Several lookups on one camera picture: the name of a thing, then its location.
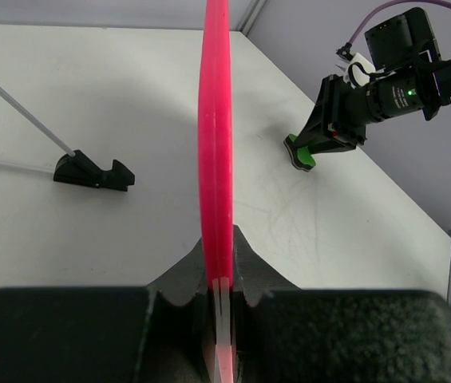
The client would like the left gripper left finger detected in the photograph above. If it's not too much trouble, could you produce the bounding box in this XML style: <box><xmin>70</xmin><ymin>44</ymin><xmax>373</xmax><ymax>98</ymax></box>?
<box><xmin>0</xmin><ymin>244</ymin><xmax>211</xmax><ymax>382</ymax></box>

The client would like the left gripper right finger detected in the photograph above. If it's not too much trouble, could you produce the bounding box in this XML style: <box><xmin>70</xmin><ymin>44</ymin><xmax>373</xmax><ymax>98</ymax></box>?
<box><xmin>234</xmin><ymin>228</ymin><xmax>451</xmax><ymax>382</ymax></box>

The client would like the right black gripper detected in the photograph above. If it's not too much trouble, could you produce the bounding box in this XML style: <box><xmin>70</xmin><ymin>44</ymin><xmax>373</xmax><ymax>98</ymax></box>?
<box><xmin>295</xmin><ymin>75</ymin><xmax>369</xmax><ymax>154</ymax></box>

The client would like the green whiteboard eraser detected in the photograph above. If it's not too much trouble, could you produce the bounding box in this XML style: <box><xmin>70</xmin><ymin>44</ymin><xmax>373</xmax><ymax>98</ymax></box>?
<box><xmin>284</xmin><ymin>134</ymin><xmax>316</xmax><ymax>172</ymax></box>

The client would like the pink framed whiteboard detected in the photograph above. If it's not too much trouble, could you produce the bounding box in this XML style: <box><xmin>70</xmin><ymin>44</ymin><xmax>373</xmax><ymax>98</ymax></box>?
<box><xmin>197</xmin><ymin>1</ymin><xmax>234</xmax><ymax>382</ymax></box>

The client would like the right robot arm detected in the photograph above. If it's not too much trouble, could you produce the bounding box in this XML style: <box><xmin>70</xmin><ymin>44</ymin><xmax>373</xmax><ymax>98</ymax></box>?
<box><xmin>285</xmin><ymin>7</ymin><xmax>451</xmax><ymax>154</ymax></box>

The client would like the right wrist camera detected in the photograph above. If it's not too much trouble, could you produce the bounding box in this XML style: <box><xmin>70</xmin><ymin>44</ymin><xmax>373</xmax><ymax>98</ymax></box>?
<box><xmin>335</xmin><ymin>46</ymin><xmax>376</xmax><ymax>89</ymax></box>

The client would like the right aluminium frame post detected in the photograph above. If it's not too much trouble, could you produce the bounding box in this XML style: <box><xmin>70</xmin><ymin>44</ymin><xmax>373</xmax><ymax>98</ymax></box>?
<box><xmin>236</xmin><ymin>0</ymin><xmax>267</xmax><ymax>36</ymax></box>

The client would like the wire whiteboard stand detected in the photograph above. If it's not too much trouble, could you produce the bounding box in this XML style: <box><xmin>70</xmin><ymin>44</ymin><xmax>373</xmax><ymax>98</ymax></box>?
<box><xmin>0</xmin><ymin>86</ymin><xmax>136</xmax><ymax>192</ymax></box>

